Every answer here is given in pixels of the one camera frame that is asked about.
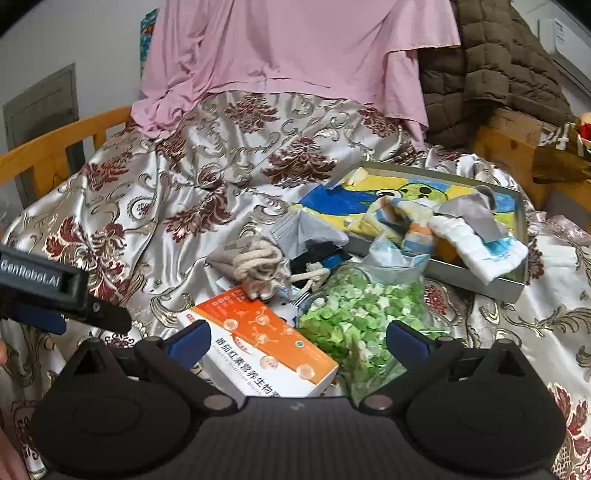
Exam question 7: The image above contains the pink ribbed garment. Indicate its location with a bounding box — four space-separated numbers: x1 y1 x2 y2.
0 429 26 480

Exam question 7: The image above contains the bag of green pieces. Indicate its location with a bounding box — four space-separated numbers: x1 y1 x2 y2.
295 261 451 402

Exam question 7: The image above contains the grey plastic bag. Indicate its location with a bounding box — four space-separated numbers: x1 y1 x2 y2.
268 215 349 259

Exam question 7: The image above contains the light blue packet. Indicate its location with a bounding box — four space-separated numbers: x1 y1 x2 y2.
362 235 430 282

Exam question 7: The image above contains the floral satin blanket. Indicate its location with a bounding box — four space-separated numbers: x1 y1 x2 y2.
0 90 591 480

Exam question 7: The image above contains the orange and white box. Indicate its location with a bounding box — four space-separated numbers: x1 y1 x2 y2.
178 285 340 398

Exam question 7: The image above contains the wooden bed rail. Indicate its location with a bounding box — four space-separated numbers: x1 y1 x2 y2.
0 106 134 185

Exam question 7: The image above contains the wooden side frame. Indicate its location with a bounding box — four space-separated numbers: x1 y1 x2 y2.
475 108 591 210

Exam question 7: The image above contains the grey cloth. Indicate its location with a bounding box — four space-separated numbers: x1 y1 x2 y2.
436 186 509 243

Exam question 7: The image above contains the grey tray with cartoon print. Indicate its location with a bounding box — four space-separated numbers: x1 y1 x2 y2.
295 161 529 304

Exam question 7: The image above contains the pink cloth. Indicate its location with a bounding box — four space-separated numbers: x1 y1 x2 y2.
131 0 462 139

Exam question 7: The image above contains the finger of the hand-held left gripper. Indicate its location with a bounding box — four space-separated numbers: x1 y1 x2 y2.
85 296 132 335
13 305 68 336

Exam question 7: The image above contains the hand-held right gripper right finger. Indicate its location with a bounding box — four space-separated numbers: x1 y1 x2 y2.
360 319 527 414

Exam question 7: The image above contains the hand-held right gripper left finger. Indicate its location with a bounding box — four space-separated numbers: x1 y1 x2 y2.
69 318 238 414

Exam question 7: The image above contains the black and blue pouch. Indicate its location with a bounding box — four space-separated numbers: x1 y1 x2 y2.
291 244 352 280

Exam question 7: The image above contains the white air conditioner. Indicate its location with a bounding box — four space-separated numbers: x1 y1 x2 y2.
510 0 591 90

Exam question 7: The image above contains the white cloth with whale print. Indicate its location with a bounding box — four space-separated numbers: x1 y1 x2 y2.
427 215 529 283

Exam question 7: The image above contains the beige drawstring pouch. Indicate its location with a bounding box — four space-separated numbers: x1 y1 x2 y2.
205 237 331 298

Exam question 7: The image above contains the striped sock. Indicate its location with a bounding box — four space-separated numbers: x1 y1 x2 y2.
346 196 444 254

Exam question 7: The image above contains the colourful wall poster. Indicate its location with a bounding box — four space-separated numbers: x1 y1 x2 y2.
140 8 160 97

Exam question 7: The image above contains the grey wall panel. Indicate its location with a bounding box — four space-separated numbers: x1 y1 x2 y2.
4 64 86 208

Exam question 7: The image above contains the brown quilted jacket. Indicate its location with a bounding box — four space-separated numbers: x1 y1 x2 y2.
418 0 575 148

